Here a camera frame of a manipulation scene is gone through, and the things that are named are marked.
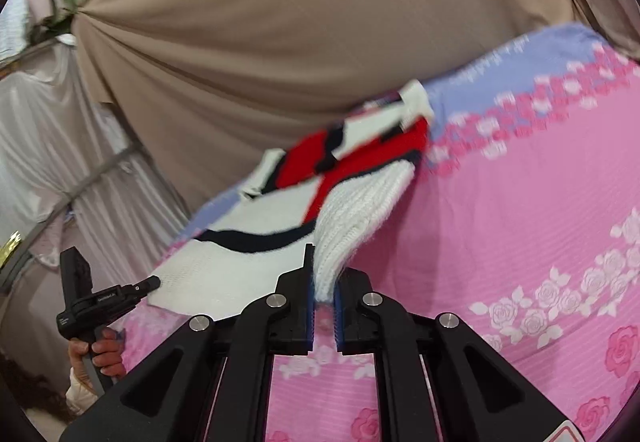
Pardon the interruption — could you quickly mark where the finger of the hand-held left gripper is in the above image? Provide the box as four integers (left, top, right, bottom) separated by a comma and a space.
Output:
131, 275, 162, 298

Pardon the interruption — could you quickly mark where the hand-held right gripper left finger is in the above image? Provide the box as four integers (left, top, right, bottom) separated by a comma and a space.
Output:
102, 243, 317, 442

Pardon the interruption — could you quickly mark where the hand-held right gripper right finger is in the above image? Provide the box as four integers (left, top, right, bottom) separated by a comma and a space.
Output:
334, 267, 538, 442

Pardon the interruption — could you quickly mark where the white red knitted sweater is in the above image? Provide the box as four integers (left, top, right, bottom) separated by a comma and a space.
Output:
147, 80, 435, 318

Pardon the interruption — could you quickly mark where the person's left forearm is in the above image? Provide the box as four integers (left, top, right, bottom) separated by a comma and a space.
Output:
65, 367, 101, 418

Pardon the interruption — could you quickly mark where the person's left hand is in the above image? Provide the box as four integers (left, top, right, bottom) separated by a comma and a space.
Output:
67, 328, 126, 379

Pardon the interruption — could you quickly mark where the white satin curtain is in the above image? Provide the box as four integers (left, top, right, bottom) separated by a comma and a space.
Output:
0, 39, 193, 283

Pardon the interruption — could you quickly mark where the pink floral bed sheet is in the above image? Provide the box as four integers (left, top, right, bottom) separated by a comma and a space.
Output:
117, 22, 640, 442

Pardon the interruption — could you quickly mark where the beige curtain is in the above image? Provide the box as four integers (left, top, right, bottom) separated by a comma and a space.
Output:
70, 0, 640, 223

